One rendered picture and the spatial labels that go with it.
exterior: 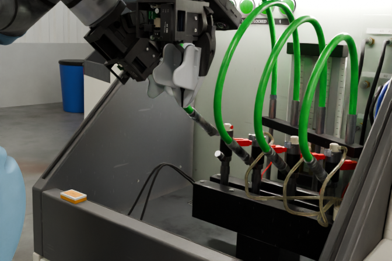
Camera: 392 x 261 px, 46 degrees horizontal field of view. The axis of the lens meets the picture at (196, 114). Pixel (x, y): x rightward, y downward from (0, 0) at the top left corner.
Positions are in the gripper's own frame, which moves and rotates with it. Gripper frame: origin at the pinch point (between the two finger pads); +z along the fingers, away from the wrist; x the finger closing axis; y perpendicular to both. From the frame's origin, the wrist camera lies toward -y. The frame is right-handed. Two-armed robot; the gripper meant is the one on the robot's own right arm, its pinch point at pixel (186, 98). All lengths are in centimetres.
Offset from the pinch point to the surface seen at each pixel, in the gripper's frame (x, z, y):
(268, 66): 4.3, -4.5, -16.2
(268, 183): -2.6, 21.8, -31.7
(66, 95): -527, 94, -366
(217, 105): -3.6, 2.9, -13.0
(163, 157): -43, 27, -44
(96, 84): -306, 45, -239
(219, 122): -3.5, 6.0, -13.7
